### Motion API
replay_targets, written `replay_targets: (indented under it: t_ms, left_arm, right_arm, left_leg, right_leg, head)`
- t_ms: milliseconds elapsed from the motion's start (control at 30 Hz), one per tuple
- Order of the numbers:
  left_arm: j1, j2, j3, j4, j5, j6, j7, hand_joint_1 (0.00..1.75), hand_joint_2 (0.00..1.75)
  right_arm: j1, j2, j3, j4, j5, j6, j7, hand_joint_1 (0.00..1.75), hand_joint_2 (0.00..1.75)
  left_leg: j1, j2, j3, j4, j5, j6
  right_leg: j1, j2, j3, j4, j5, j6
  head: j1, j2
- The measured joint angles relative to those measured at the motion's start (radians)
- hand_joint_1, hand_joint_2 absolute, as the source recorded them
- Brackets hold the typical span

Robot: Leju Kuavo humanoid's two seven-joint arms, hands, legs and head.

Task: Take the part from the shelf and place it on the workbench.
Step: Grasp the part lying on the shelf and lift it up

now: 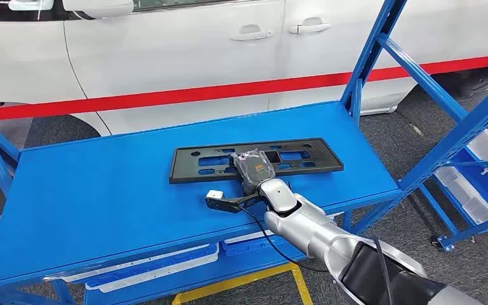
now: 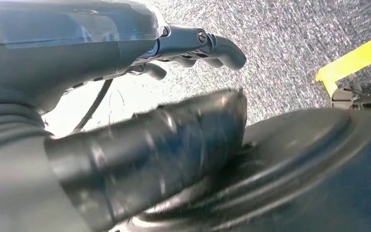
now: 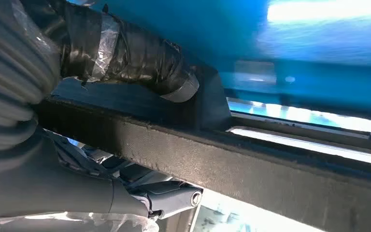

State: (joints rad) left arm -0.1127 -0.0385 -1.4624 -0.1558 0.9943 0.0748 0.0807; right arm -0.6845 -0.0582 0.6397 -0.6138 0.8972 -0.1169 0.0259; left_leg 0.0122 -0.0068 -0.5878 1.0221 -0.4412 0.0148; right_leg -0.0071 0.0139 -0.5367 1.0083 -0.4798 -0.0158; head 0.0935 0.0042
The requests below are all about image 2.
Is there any black round robot waist disc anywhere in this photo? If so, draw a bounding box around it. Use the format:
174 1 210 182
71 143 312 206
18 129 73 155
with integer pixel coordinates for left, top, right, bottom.
108 107 371 232

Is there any yellow floor tape line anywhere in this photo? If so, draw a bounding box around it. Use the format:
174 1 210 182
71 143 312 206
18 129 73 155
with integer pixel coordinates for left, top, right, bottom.
313 29 371 97

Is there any thin black hand cable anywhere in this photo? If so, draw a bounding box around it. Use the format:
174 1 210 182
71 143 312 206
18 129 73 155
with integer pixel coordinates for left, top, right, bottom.
71 79 114 134

